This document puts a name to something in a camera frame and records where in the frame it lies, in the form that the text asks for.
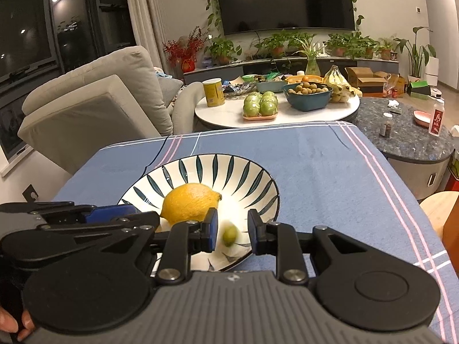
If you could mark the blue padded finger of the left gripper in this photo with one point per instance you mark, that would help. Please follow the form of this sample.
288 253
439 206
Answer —
108 213

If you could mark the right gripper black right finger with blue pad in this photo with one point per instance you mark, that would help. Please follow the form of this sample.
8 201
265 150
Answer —
323 245

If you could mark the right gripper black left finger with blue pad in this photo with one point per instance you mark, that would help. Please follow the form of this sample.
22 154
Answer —
167 254

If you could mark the large yellow lemon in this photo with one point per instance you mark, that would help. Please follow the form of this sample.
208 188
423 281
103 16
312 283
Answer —
190 201

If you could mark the small green lime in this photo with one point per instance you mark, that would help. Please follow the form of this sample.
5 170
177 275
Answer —
230 234

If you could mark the person's left hand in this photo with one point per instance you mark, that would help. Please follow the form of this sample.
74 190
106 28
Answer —
9 324

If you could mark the white bowl dark leaf pattern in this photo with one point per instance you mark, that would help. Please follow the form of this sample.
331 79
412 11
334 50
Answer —
243 184

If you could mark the blue striped tablecloth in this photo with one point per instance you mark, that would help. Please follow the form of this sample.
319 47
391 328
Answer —
327 173

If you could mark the beige sofa armchair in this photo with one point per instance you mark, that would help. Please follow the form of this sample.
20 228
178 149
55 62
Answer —
116 98

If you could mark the white round coffee table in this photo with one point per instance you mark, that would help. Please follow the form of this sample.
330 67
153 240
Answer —
230 114

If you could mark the green apples on tray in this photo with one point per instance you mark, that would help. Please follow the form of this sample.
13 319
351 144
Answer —
260 106

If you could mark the teal bowl of longans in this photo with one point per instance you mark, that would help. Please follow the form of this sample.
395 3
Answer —
307 96

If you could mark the small dark spice jar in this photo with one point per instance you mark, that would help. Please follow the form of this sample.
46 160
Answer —
386 125

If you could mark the yellow cylindrical can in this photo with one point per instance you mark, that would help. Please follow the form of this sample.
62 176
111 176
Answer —
214 92

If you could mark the dark marble round table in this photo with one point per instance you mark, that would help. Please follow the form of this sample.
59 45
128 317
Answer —
408 142

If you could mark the banana bunch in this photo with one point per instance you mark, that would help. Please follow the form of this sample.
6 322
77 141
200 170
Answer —
339 84

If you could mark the red flower plant pot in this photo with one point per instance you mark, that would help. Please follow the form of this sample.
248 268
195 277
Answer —
184 51

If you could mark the cardboard box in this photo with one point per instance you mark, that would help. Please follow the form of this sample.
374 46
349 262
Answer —
376 84

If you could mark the glass vase with plant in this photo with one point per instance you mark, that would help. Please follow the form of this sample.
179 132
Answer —
304 44

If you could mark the white bottle red label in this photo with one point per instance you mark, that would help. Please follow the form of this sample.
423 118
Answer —
436 119

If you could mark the black wall television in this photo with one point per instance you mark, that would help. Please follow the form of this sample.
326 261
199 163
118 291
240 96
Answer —
254 15

